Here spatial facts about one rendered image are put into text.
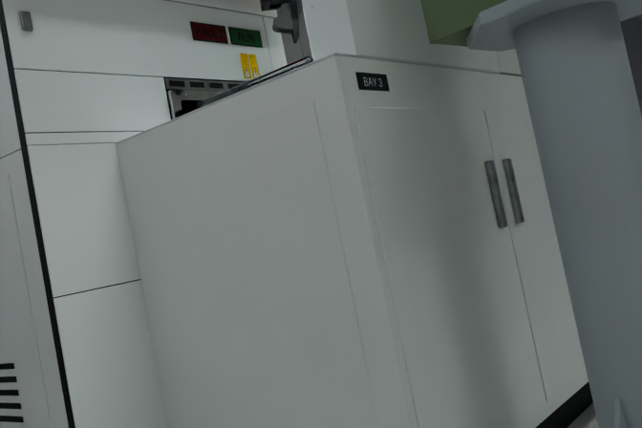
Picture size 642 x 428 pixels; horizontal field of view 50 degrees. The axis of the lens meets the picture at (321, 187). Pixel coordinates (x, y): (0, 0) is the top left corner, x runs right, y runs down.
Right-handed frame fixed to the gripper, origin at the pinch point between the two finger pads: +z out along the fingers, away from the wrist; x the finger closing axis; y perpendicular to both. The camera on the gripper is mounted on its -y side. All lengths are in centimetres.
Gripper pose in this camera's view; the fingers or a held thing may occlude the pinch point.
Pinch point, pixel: (297, 37)
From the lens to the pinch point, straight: 169.1
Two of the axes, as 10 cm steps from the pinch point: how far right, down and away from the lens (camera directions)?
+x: 1.3, -1.1, -9.9
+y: -9.8, 1.5, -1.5
